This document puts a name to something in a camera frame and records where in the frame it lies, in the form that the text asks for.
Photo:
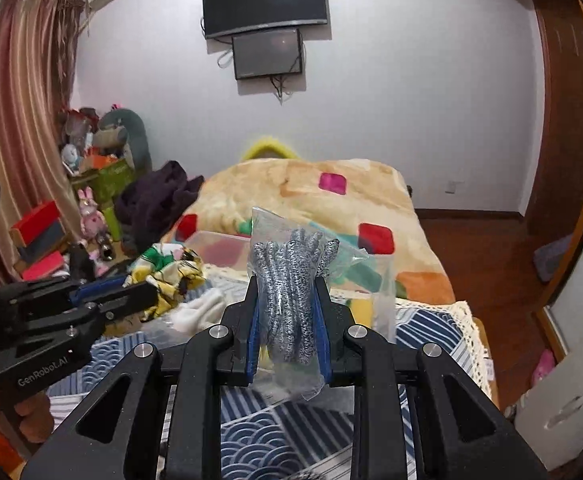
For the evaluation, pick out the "small black wall monitor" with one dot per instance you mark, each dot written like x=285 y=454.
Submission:
x=267 y=54

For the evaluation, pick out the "brown wooden wardrobe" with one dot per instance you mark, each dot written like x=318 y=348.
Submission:
x=566 y=125

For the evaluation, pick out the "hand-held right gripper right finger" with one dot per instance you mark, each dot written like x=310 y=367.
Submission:
x=324 y=335

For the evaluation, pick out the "colourful patchwork fleece blanket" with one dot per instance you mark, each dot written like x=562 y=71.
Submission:
x=281 y=190

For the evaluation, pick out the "grey purple cushion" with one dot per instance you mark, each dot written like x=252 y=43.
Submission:
x=554 y=257

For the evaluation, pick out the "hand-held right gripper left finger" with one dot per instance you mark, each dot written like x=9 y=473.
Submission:
x=252 y=325

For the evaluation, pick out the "yellow plush item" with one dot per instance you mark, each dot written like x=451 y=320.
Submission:
x=266 y=149

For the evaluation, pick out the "bagged grey knit gloves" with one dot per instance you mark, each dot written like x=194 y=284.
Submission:
x=286 y=285

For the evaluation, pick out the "yellow-green printed cloth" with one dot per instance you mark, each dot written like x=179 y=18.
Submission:
x=171 y=270

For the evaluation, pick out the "green box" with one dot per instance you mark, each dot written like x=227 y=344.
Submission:
x=106 y=180

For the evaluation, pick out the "large black wall television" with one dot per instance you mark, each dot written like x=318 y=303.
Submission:
x=265 y=0

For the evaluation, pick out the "pink item on floor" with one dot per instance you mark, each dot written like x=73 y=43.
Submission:
x=544 y=367

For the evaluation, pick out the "dark purple cloth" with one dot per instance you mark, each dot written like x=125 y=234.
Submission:
x=156 y=195

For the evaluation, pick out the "clear plastic storage box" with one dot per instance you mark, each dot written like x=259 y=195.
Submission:
x=216 y=250

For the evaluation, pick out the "white drawer cabinet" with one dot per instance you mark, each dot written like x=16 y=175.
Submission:
x=571 y=390

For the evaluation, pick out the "blue wave-pattern bed cloth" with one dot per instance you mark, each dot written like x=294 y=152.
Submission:
x=436 y=327

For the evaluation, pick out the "person's left hand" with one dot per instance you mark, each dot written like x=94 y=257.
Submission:
x=34 y=417

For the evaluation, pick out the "small white plush toy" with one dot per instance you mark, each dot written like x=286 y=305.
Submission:
x=70 y=156

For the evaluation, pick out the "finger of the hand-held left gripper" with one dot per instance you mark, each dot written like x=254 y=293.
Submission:
x=96 y=290
x=131 y=302

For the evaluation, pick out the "white wall socket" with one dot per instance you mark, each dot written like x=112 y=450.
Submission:
x=451 y=187

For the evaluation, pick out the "pink flat box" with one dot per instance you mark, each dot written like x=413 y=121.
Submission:
x=46 y=265

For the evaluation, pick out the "grey plush toy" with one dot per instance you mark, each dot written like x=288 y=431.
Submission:
x=131 y=132

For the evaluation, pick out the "striped pink curtain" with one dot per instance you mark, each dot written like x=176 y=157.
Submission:
x=16 y=120

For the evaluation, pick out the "red and grey box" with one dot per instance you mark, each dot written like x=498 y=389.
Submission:
x=39 y=227

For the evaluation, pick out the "white fluffy cloth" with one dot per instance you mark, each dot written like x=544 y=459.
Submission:
x=201 y=310

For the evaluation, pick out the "pink bunny plush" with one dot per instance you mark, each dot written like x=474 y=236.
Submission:
x=91 y=217

